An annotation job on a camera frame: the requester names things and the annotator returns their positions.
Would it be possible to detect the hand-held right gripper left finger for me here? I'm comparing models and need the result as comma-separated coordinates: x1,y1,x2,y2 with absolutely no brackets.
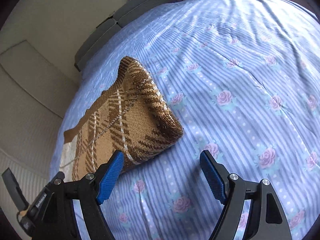
32,149,125,240

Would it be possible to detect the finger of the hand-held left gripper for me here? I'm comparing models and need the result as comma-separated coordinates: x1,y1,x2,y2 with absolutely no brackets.
1,167,27,212

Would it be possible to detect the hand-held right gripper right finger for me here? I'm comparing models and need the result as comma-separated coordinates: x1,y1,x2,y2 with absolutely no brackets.
199,150,293,240

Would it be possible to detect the brown and cream plaid sweater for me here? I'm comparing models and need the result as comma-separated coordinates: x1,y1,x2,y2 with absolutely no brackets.
64,56,184,182

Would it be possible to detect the blue floral striped quilt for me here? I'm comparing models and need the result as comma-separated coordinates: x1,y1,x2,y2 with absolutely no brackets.
49,0,320,240

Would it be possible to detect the grey headboard cushion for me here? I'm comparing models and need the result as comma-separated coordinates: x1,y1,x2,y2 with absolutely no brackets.
74,21,121,72
113,0,182,28

